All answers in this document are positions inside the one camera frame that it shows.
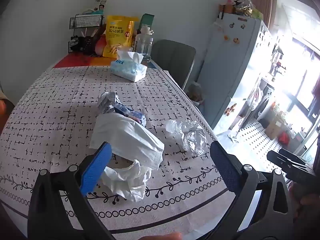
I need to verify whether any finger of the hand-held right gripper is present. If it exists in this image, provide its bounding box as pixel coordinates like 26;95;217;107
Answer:
266;151;313;174
278;148;311;165

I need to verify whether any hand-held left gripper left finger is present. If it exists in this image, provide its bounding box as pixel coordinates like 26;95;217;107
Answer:
27;142;118;240

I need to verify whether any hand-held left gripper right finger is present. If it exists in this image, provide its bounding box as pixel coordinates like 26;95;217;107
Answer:
209;141;293;240

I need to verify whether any white paper tissue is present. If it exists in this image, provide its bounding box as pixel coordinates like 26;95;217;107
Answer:
89;112;165;169

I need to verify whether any crushed clear plastic bottle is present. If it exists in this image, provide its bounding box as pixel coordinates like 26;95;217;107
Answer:
165;119;208;155

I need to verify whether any blue purple snack wrapper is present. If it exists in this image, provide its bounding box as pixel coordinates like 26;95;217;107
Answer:
114;104;147;127

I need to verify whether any person's right hand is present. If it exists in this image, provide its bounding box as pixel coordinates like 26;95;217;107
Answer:
289;182;320;214

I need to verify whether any person's left hand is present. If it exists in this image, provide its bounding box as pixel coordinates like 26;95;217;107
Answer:
136;232;183;240

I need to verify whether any red bag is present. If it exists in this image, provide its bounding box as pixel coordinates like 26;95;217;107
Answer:
278;131;290;145

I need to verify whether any cardboard box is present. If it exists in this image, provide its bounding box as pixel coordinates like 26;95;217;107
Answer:
264;119;285;140

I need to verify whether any white black-patterned tablecloth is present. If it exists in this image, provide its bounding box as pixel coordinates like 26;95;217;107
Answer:
0;65;231;240

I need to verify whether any clear plastic bag with food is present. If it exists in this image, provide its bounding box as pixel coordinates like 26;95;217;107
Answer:
186;82;206;106

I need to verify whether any light blue refrigerator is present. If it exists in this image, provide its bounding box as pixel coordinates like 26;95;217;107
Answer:
197;12;273;131

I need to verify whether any blue soft tissue pack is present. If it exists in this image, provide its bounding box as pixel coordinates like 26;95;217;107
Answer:
110;49;148;82

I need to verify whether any red table mat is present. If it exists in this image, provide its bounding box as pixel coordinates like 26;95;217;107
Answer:
51;52;160;70

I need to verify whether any red yellow mango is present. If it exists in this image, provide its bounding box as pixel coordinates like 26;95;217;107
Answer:
94;36;108;56

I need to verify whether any grey chair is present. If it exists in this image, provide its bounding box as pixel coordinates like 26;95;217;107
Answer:
150;39;197;91

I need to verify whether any black mesh pen holder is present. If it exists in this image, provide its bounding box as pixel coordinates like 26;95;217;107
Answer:
77;36;98;55

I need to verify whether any clear plastic jar white lid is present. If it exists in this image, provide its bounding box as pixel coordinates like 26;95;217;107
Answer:
135;25;154;60

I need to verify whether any yellow snack bag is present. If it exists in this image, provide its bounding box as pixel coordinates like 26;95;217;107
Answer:
102;15;139;58

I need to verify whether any clear bag of gold snacks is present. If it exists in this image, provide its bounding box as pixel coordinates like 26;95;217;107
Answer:
234;0;264;20

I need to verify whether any green carton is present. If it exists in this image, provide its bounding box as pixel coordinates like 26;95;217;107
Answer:
139;13;157;34

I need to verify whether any pink curtain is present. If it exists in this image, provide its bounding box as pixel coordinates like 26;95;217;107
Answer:
262;0;278;32

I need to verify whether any orange box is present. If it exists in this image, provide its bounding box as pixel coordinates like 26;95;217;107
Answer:
219;3;235;15

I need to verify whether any black wire rack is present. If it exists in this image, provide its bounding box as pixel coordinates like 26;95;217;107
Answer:
67;14;105;55

